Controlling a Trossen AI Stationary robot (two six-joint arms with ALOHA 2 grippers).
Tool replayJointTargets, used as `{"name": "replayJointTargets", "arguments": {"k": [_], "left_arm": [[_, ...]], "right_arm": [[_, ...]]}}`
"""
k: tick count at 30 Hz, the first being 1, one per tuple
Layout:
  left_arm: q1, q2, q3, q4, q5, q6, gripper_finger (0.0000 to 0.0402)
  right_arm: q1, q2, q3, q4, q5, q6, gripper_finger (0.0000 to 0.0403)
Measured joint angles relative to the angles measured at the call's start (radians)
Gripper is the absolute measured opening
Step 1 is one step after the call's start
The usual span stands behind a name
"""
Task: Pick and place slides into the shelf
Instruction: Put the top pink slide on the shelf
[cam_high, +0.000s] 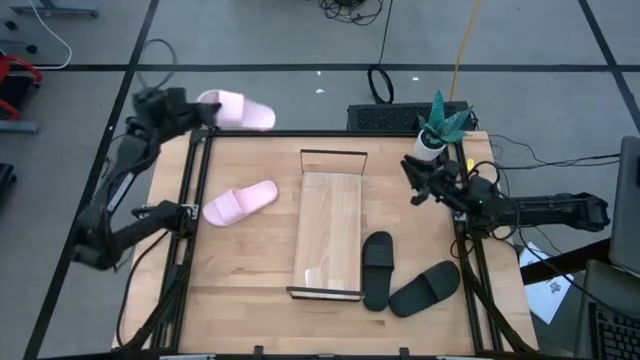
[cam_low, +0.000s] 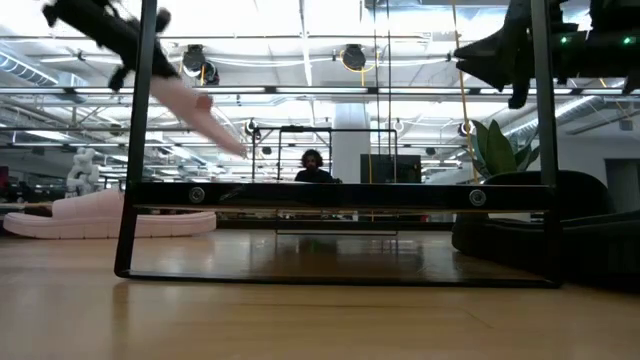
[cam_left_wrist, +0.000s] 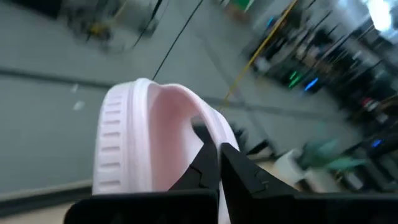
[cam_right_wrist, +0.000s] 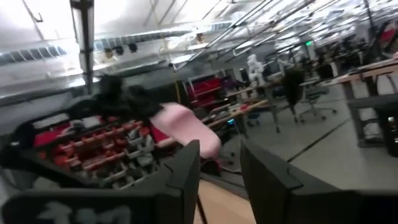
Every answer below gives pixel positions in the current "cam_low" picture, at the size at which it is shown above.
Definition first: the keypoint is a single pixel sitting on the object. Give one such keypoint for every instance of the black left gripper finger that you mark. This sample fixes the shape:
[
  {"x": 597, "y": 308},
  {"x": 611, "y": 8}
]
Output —
[{"x": 164, "y": 62}]

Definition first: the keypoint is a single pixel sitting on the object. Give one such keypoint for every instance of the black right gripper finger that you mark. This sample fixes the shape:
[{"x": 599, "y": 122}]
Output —
[{"x": 487, "y": 57}]

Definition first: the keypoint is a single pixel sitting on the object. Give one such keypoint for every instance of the pink foam slide sandal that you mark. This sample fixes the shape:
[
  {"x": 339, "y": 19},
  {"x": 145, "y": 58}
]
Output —
[
  {"x": 100, "y": 222},
  {"x": 190, "y": 107}
]

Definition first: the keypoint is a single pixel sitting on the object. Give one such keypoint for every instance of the black slide sandal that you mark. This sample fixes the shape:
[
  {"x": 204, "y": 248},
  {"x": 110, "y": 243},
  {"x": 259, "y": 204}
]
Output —
[{"x": 500, "y": 240}]

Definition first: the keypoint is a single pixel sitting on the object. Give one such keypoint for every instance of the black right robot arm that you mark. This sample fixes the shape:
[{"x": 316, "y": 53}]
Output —
[{"x": 615, "y": 30}]

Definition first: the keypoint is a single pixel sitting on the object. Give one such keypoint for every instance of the white robot figure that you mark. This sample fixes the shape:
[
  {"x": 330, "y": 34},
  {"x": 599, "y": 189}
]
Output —
[{"x": 82, "y": 172}]

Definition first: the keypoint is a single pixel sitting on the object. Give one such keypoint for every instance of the black rectangular screen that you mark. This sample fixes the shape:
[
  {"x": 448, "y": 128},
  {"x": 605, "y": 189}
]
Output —
[{"x": 390, "y": 169}]

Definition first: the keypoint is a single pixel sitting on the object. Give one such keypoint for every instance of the person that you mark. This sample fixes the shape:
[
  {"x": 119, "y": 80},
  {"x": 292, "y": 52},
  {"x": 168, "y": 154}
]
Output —
[{"x": 312, "y": 172}]

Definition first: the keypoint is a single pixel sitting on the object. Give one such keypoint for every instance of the black metal frame rig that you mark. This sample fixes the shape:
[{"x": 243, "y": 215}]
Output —
[{"x": 292, "y": 128}]

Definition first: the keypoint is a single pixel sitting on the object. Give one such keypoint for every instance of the black frame wooden shelf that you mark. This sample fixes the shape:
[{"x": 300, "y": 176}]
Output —
[{"x": 325, "y": 196}]

